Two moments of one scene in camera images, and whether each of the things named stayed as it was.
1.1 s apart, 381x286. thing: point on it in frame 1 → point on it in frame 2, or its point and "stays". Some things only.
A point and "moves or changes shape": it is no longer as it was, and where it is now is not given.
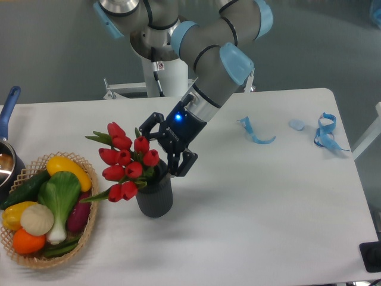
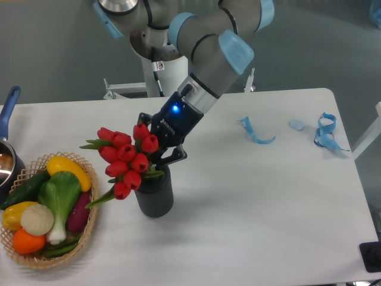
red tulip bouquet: [127, 162] moves or changes shape
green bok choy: [60, 192] stays
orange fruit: [27, 243] stays
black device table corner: [371, 255] stays
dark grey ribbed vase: [156, 200] stays
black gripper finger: [189, 158] → [178, 154]
